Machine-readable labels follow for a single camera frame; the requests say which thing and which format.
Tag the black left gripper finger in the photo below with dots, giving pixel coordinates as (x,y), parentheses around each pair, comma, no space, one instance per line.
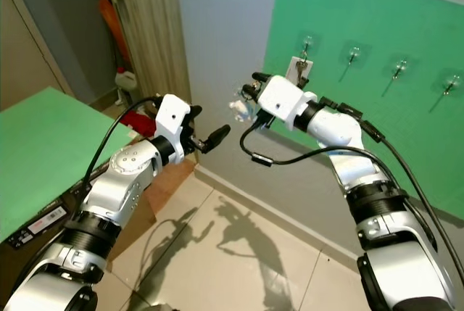
(217,139)

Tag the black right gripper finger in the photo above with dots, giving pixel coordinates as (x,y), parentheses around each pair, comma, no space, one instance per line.
(261,77)
(250,92)

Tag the keys with white charm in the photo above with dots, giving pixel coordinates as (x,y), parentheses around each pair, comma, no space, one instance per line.
(238,109)

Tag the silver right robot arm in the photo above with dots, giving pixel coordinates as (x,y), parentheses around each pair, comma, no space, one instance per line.
(341,131)

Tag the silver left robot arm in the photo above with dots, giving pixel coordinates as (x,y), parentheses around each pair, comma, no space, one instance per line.
(134,169)

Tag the red cloth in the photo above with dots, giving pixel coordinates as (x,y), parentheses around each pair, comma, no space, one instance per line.
(139,122)

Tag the brown cardboard box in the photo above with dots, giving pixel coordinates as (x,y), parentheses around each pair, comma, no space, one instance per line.
(152,195)

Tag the white bottle with red cap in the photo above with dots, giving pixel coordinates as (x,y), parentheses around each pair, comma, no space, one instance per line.
(126,80)

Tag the green table cover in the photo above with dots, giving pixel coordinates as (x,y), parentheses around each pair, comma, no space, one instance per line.
(58,148)

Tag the orange plastic object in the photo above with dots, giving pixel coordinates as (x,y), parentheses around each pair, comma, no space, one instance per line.
(114,27)

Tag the white box label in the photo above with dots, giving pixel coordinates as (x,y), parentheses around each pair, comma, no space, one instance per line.
(49,220)

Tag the grey door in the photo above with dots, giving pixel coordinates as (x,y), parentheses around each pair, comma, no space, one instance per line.
(25,28)

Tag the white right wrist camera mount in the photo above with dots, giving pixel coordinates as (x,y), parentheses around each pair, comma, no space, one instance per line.
(284,99)

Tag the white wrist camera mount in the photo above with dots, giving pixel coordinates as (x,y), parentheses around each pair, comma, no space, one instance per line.
(284,99)
(174,117)

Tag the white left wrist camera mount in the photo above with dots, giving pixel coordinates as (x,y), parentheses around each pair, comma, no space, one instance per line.
(174,117)

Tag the clear adhesive wall hook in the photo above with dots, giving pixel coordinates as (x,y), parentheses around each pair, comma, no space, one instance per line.
(354,55)
(307,41)
(398,68)
(453,83)

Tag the green wall sheet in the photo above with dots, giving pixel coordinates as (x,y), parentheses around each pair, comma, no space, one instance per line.
(370,14)

